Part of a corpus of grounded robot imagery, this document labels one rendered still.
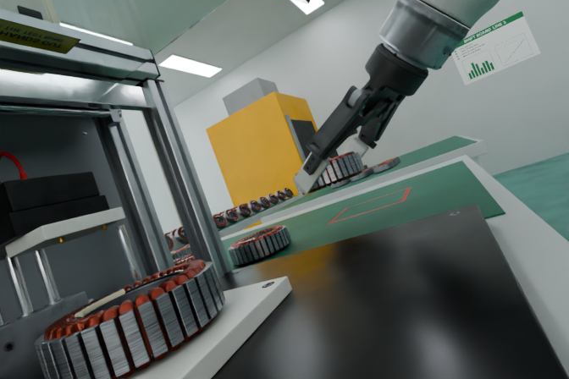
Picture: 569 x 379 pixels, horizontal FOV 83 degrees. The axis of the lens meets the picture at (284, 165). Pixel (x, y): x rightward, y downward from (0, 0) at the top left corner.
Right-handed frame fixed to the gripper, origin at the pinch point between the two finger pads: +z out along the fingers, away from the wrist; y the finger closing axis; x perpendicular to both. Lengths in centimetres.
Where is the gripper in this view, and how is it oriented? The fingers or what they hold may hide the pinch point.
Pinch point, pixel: (328, 171)
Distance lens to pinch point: 52.3
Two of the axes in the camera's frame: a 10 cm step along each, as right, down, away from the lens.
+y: 6.5, -1.8, 7.4
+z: -4.1, 7.3, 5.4
